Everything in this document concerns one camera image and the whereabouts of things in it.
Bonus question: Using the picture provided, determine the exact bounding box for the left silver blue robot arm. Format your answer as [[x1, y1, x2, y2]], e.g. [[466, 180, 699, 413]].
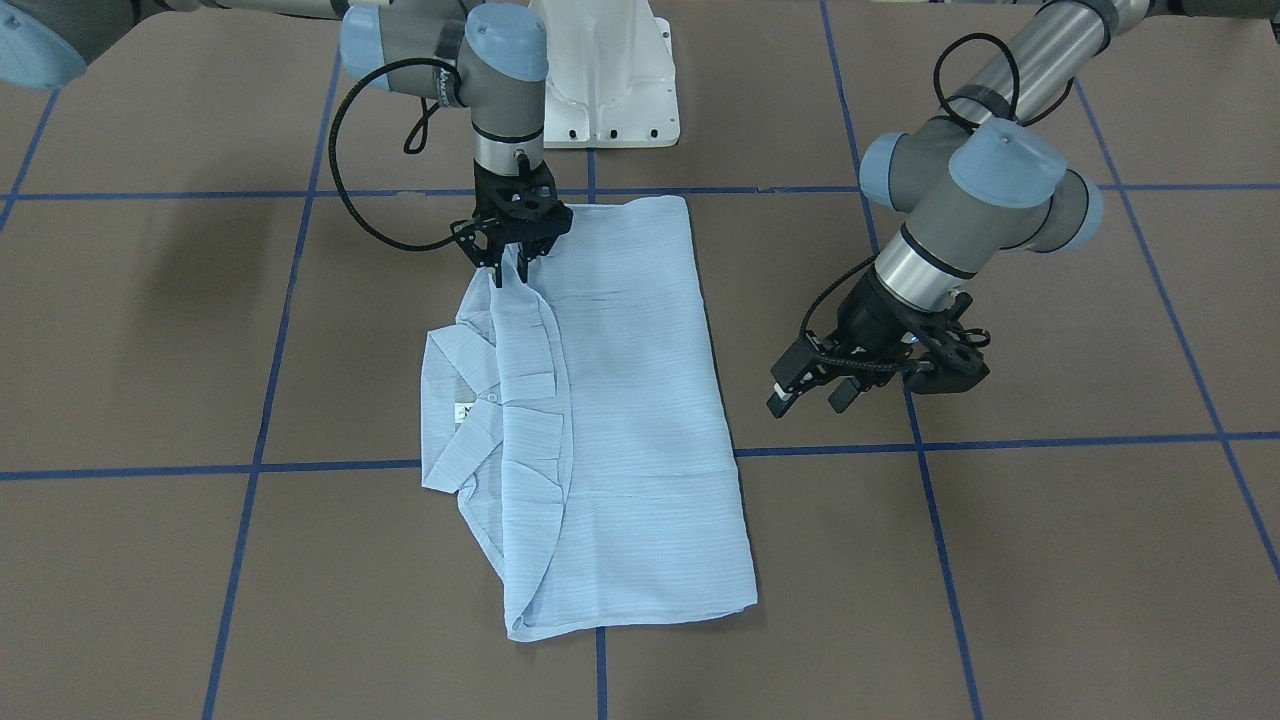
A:
[[767, 1, 1277, 418]]

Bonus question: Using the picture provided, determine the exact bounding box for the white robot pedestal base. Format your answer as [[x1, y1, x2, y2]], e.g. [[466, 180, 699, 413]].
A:
[[530, 1, 681, 149]]

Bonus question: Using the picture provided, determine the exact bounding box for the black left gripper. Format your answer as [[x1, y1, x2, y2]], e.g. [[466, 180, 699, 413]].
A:
[[765, 270, 991, 418]]

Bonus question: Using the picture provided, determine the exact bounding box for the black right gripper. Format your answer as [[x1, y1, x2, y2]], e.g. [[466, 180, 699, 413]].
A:
[[451, 160, 573, 288]]

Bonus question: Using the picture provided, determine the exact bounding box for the light blue button shirt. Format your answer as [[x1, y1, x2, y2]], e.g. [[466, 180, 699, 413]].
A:
[[420, 196, 758, 642]]

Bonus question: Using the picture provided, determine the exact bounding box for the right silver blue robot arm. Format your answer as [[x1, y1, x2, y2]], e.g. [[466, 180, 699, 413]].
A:
[[1, 1, 573, 284]]

